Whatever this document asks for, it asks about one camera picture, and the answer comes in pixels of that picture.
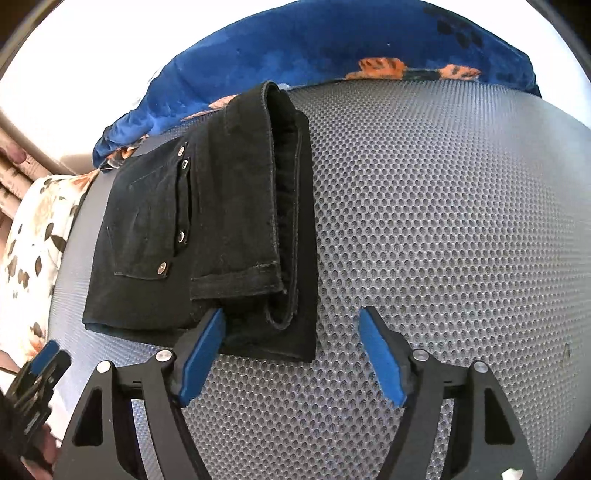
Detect blue floral fleece blanket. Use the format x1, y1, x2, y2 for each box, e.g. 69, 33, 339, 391
92, 1, 540, 168

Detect floral white orange pillow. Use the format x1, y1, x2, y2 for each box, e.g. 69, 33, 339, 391
1, 170, 98, 366

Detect person's left hand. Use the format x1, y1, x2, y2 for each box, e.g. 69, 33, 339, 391
21, 424, 60, 480

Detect black denim pants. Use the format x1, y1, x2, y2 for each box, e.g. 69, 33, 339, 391
82, 82, 318, 362

